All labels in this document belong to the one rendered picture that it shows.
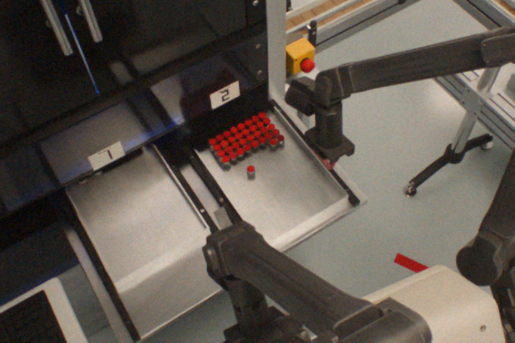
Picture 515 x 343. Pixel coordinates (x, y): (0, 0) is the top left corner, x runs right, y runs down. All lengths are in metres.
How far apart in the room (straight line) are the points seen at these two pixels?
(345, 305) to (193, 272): 0.81
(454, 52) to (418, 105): 1.88
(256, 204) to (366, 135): 1.29
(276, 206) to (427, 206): 1.18
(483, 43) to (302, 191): 0.74
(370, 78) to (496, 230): 0.34
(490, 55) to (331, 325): 0.49
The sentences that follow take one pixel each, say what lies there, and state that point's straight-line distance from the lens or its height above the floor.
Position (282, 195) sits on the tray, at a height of 0.88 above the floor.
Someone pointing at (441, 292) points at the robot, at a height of 1.36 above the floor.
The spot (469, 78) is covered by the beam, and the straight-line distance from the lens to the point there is 2.30.
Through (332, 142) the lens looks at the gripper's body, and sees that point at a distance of 1.25.
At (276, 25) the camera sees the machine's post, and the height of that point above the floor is 1.18.
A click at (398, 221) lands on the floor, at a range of 2.54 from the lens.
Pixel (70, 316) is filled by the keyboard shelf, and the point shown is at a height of 0.80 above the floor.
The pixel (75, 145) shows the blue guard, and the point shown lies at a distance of 1.43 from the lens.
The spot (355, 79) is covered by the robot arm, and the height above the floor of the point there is 1.37.
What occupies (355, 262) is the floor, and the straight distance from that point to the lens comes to 2.43.
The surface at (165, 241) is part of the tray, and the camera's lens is 1.51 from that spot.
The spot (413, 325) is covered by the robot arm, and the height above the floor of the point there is 1.61.
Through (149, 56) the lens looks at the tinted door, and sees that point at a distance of 1.34.
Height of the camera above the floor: 2.23
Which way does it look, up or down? 57 degrees down
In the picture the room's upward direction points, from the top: 4 degrees counter-clockwise
